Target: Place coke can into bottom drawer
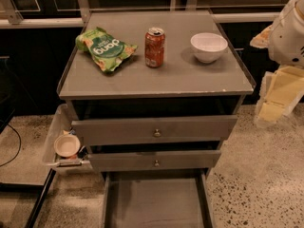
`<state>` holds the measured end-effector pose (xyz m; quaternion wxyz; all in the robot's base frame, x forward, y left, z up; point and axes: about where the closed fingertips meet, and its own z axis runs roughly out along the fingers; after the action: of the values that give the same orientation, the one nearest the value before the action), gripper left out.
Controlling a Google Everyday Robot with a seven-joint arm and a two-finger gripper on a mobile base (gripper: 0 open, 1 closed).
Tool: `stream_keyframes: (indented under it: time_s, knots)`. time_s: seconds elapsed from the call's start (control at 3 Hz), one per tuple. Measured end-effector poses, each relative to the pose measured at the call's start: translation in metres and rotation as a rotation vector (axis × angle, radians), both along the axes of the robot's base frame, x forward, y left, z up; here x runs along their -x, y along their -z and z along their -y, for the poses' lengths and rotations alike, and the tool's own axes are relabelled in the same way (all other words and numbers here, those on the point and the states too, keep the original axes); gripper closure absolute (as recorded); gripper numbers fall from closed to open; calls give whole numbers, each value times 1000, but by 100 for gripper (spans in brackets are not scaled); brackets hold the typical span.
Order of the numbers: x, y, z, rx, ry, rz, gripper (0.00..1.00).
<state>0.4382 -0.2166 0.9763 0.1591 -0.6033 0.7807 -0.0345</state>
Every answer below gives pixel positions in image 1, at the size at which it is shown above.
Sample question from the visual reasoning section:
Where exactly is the metal railing frame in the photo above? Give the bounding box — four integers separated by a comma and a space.
0, 0, 290, 29

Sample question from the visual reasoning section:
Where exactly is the grey bottom drawer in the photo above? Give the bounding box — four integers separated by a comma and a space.
102, 169, 216, 228

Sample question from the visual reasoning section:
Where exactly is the clear plastic bin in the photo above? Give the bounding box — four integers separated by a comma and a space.
43, 104, 92, 175

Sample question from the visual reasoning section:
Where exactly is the grey middle drawer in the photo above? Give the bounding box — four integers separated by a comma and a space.
89, 150, 221, 172

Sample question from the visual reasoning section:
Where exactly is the red coke can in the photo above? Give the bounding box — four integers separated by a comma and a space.
144, 27, 165, 67

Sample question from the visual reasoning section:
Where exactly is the green chip bag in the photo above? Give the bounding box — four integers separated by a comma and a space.
75, 28, 138, 73

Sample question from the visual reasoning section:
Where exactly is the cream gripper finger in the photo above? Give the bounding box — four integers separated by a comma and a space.
250, 26, 272, 48
255, 65, 304, 124

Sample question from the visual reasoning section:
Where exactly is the small white bowl in bin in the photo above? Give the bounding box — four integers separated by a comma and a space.
54, 134, 81, 158

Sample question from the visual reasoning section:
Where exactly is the grey drawer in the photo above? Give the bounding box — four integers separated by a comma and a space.
72, 115, 237, 145
102, 169, 216, 228
89, 150, 221, 172

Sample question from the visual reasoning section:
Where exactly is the grey top drawer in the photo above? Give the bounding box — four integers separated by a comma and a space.
72, 115, 237, 145

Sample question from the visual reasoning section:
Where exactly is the black cable on floor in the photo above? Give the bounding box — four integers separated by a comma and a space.
0, 119, 23, 168

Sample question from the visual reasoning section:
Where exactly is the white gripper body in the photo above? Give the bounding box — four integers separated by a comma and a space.
268, 0, 304, 67

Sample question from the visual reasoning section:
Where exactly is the grey drawer cabinet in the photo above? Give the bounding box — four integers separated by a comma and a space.
58, 11, 255, 228

